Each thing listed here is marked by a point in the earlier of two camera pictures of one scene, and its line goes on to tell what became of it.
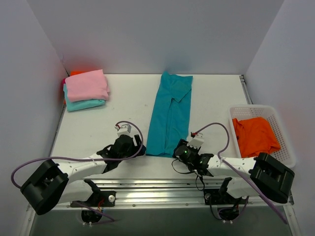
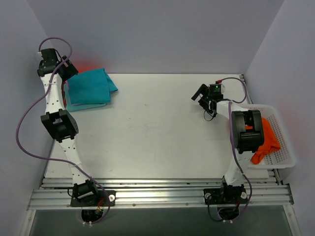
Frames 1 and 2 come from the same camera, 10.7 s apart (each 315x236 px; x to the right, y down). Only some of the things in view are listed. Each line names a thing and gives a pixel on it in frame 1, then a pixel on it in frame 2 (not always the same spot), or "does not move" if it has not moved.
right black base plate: [220, 196] does not move
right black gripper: [178, 149] → [204, 95]
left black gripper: [137, 143] → [69, 69]
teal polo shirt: [169, 114] → [90, 86]
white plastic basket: [285, 154] does not move
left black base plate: [101, 198] does not move
